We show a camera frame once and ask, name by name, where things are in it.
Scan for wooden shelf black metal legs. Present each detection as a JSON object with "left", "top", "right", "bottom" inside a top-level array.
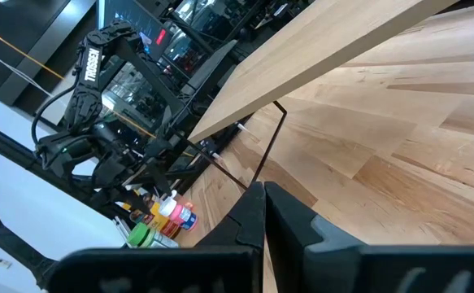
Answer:
[{"left": 170, "top": 0, "right": 461, "bottom": 193}]

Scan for fish oil bottle yellow cap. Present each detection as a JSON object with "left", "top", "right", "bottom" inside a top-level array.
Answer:
[{"left": 128, "top": 190, "right": 183, "bottom": 240}]

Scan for thin white cable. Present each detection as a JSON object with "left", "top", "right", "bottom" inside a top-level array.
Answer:
[{"left": 0, "top": 41, "right": 54, "bottom": 98}]

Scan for yellow power cable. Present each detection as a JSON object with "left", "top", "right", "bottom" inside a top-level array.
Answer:
[{"left": 0, "top": 20, "right": 197, "bottom": 158}]

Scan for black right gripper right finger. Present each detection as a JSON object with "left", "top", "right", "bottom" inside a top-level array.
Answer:
[{"left": 264, "top": 181, "right": 474, "bottom": 293}]

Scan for monitor with red sticker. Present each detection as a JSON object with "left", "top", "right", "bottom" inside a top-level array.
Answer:
[{"left": 96, "top": 0, "right": 173, "bottom": 62}]

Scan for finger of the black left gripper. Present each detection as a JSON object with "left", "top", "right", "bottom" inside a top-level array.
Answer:
[
  {"left": 114, "top": 189, "right": 153, "bottom": 216},
  {"left": 146, "top": 137, "right": 175, "bottom": 199}
]

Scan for green cap medicine bottle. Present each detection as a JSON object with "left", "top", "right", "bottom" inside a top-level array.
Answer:
[{"left": 126, "top": 222, "right": 180, "bottom": 249}]

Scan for pink bottle white cap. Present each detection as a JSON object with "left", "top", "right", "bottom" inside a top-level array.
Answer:
[{"left": 158, "top": 189, "right": 199, "bottom": 233}]

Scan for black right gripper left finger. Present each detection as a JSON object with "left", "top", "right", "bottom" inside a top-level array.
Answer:
[{"left": 47, "top": 181, "right": 266, "bottom": 293}]

